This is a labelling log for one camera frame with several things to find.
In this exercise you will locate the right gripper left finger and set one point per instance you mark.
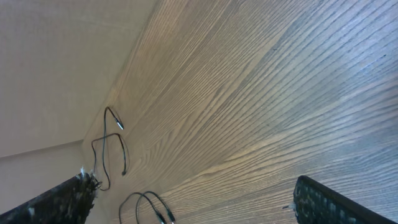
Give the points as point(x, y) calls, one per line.
point(68, 203)

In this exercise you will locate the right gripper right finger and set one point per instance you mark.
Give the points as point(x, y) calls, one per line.
point(315, 203)

